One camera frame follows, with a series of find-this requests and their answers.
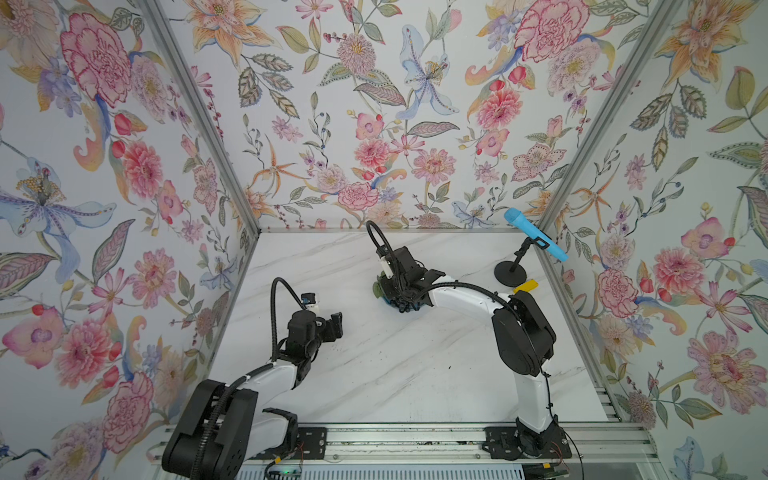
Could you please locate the aluminium corner post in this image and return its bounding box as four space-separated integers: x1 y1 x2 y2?
137 0 260 239
539 1 682 230

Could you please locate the black microphone stand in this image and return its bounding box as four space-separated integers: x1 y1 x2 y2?
494 237 550 287

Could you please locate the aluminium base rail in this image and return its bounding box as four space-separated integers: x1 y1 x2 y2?
149 422 661 480

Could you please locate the blue polka dot plate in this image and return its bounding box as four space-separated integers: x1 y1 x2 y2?
382 296 430 313

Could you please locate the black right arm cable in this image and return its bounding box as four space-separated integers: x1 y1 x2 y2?
365 220 586 480

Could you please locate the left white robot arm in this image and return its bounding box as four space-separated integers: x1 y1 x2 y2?
161 309 343 479

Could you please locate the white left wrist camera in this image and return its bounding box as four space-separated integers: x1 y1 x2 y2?
300 292 320 315

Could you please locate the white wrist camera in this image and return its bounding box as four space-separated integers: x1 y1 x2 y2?
379 257 394 279
300 292 320 315

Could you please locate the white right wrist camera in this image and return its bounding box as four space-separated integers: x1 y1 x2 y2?
379 257 394 279

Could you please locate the yellow toy block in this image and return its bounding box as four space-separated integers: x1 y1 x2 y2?
514 279 539 294

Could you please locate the dark purple toy grape bunch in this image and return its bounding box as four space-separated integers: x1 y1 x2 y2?
383 291 421 313

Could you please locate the blue toy microphone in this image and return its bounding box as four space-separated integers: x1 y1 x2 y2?
504 208 568 262

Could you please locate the aluminium corner post left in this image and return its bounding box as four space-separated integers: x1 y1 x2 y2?
137 0 260 239

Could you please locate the aluminium corner post right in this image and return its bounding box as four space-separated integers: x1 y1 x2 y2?
539 1 682 230

